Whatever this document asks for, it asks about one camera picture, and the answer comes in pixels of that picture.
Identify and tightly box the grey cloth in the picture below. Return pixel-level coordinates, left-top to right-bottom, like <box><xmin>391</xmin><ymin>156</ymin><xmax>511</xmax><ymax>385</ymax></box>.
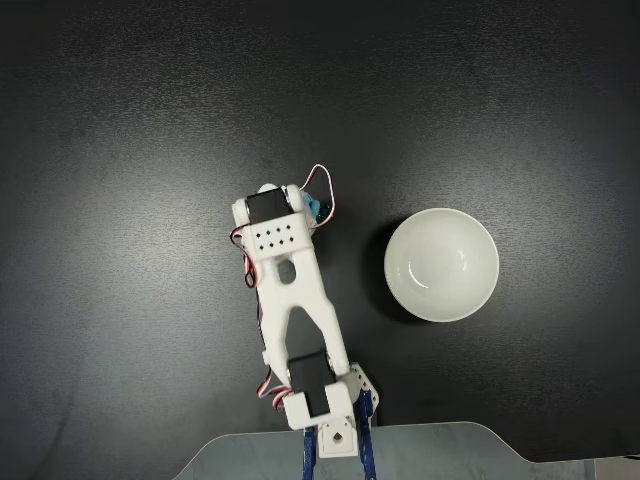
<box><xmin>177</xmin><ymin>421</ymin><xmax>640</xmax><ymax>480</ymax></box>

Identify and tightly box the white bowl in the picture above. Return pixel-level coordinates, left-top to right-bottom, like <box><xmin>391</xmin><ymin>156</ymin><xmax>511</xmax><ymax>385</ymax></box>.
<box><xmin>383</xmin><ymin>208</ymin><xmax>500</xmax><ymax>324</ymax></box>

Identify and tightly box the skyblue star plush doll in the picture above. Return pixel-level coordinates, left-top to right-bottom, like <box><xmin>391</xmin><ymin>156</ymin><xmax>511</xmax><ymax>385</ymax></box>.
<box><xmin>301</xmin><ymin>193</ymin><xmax>331</xmax><ymax>224</ymax></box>

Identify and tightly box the red white wrist cable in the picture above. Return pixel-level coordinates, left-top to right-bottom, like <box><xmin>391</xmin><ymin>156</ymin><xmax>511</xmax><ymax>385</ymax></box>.
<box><xmin>298</xmin><ymin>163</ymin><xmax>337</xmax><ymax>236</ymax></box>

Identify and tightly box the red white black forearm cable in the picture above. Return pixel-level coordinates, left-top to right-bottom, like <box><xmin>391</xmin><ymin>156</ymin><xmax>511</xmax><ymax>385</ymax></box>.
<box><xmin>228</xmin><ymin>225</ymin><xmax>262</xmax><ymax>292</ymax></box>

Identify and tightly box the red white black elbow cable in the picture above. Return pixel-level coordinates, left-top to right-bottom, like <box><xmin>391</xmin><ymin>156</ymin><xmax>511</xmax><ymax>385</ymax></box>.
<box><xmin>254</xmin><ymin>367</ymin><xmax>292</xmax><ymax>412</ymax></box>

